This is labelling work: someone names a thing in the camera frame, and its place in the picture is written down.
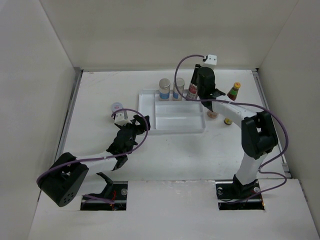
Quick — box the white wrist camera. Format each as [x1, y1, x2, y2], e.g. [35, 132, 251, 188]
[112, 110, 130, 126]
[202, 54, 217, 68]

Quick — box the small yellow label bottle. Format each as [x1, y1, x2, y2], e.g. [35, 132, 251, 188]
[223, 118, 233, 125]

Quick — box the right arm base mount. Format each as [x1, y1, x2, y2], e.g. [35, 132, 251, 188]
[215, 176, 265, 211]

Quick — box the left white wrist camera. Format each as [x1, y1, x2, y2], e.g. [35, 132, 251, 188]
[112, 110, 130, 126]

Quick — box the blue label spice jar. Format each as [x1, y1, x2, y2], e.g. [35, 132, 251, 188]
[159, 78, 171, 101]

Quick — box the white divided organizer tray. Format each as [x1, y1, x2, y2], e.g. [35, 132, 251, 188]
[138, 89, 206, 135]

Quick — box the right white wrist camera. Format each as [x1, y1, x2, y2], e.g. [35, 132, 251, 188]
[202, 54, 217, 68]

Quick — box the pink label spice jar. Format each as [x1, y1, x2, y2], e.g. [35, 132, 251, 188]
[172, 77, 185, 101]

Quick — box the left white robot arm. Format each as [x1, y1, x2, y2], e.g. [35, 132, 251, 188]
[36, 112, 151, 207]

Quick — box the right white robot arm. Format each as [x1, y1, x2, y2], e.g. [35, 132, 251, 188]
[197, 67, 278, 198]

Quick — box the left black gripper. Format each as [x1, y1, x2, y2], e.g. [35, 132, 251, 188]
[118, 115, 150, 155]

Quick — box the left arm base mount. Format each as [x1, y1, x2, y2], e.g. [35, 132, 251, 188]
[80, 172, 128, 211]

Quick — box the red cap chili sauce bottle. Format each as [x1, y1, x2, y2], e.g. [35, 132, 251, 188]
[227, 82, 241, 101]

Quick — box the tall dark soy sauce bottle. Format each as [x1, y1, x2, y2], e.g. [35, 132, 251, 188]
[186, 64, 201, 101]

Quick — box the red lid pink jar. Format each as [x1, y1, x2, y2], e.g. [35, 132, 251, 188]
[207, 111, 219, 119]

